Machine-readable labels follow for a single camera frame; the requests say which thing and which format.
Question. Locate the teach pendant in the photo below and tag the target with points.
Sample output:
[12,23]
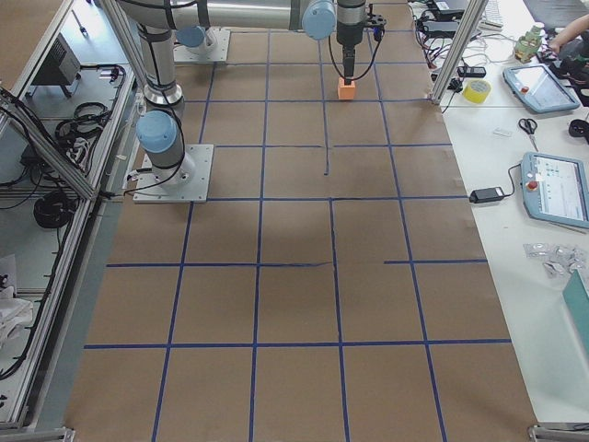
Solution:
[538,89]
[555,189]

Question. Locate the plastic bags of parts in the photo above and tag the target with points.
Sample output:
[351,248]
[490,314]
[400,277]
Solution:
[559,260]

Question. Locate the black scissors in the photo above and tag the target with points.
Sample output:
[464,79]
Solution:
[529,126]

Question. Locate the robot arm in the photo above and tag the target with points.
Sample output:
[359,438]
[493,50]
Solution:
[157,20]

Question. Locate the yellow tape roll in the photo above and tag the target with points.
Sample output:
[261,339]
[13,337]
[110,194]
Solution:
[477,91]

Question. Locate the orange foam block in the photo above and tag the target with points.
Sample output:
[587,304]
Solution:
[346,89]

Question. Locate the lower teach pendant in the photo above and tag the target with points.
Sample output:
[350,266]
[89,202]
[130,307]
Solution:
[555,189]

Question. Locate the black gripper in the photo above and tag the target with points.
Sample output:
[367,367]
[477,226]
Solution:
[347,31]

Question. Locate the aluminium frame post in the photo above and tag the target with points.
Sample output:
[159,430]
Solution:
[467,25]

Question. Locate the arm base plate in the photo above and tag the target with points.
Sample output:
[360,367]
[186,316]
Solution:
[190,184]
[197,45]

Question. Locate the upper teach pendant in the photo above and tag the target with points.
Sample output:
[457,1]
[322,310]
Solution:
[538,89]

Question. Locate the black power brick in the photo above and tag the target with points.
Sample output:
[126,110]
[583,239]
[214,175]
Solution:
[486,195]

